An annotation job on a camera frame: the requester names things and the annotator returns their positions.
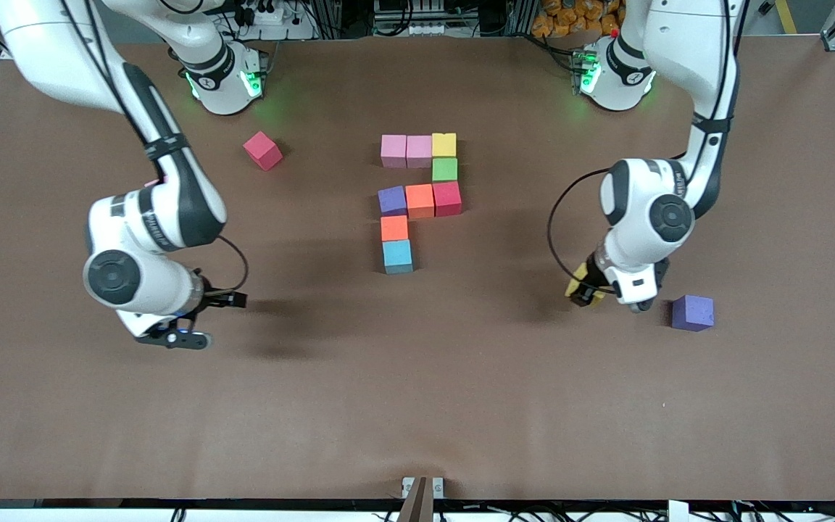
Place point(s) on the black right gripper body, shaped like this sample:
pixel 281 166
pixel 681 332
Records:
pixel 209 298

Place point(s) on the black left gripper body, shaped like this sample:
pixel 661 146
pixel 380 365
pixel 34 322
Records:
pixel 594 273

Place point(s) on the yellow foam cube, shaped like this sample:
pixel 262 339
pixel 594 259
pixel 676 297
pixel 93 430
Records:
pixel 444 145
pixel 577 283

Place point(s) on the red foam cube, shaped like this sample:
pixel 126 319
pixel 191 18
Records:
pixel 263 151
pixel 447 199

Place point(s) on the orange foam cube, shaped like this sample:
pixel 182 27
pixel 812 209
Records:
pixel 420 201
pixel 394 228

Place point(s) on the green foam cube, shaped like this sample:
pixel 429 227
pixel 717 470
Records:
pixel 444 170

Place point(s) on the purple foam cube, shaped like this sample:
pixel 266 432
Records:
pixel 692 312
pixel 392 201

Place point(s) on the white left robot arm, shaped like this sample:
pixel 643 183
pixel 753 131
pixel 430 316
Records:
pixel 649 217

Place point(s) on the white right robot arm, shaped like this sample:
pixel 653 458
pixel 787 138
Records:
pixel 142 275

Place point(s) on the brown paper table cover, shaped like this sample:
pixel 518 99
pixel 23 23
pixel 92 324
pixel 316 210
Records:
pixel 417 435

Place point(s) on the orange packaged goods pile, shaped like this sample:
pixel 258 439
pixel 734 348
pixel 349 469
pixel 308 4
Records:
pixel 577 18

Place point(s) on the white power strip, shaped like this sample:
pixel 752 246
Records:
pixel 269 16

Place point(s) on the white equipment rack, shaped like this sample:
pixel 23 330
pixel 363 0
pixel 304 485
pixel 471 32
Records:
pixel 425 29

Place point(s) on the black table edge rail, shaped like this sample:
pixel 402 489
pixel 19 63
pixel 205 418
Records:
pixel 98 503

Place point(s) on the small metal bracket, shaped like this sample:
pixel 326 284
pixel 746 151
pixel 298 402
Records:
pixel 438 487

